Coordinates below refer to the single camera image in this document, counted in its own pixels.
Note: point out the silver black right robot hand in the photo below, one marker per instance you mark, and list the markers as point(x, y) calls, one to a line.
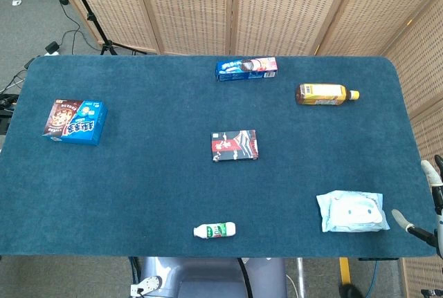
point(439, 215)

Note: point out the dark blue table mat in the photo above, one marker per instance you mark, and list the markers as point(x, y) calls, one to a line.
point(155, 187)

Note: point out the woven wicker folding screen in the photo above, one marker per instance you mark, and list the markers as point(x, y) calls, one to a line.
point(190, 7)

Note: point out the white milk drink bottle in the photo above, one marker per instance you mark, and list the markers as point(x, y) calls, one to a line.
point(216, 230)

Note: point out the silver table leg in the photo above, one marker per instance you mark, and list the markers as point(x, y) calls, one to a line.
point(301, 277)

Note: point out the grey robot torso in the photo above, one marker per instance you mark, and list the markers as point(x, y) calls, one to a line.
point(207, 277)

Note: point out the black power adapter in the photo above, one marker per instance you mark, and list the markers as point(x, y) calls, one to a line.
point(52, 47)

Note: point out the long blue sandwich cookie box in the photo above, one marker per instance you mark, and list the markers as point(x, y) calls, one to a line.
point(242, 70)

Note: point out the tea bottle with yellow label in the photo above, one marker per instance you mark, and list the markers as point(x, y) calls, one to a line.
point(322, 94)

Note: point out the black and red flat box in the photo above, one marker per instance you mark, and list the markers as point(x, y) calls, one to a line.
point(234, 146)

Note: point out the black tripod stand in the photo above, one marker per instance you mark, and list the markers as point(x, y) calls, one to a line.
point(92, 18)

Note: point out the light blue wet wipes pack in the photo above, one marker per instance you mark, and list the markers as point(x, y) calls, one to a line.
point(353, 212)

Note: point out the blue chocolate chip cookie box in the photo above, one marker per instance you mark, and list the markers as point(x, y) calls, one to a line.
point(78, 123)

